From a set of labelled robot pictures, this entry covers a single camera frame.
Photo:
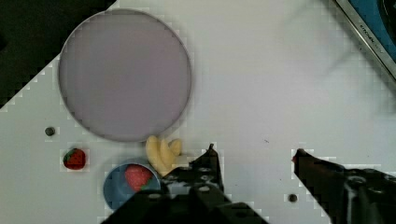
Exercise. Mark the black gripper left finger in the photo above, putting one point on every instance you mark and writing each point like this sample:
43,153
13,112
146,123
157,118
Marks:
188,195

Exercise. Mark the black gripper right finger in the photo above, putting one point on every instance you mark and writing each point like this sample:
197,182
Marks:
348,196

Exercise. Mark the yellow banana bunch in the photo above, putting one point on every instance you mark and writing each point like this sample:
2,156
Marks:
162,155

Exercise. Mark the strawberry in blue bowl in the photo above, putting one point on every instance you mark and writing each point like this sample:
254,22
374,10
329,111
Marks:
137,176

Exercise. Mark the small blue bowl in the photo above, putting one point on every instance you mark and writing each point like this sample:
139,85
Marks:
116,190

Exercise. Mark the red strawberry on table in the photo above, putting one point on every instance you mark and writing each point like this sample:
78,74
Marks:
75,159

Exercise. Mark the round grey plate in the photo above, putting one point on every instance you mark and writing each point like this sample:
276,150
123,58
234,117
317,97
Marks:
124,75

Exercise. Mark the silver black toaster oven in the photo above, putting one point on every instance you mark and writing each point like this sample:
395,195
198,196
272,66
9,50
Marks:
374,23

